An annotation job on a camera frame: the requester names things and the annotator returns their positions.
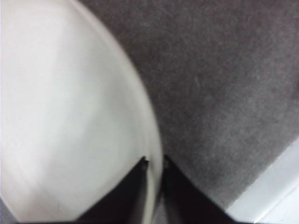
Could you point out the white plate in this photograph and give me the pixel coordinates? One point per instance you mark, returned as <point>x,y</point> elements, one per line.
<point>74,115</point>

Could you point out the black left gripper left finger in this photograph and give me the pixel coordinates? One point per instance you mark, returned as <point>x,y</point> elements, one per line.
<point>123,204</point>

